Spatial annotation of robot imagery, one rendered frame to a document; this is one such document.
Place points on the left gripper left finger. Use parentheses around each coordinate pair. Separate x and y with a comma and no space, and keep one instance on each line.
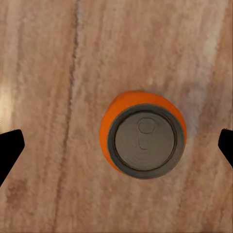
(11,145)

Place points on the can of soda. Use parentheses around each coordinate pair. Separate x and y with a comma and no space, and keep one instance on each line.
(142,135)

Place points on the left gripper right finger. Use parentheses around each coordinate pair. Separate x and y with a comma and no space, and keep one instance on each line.
(225,143)

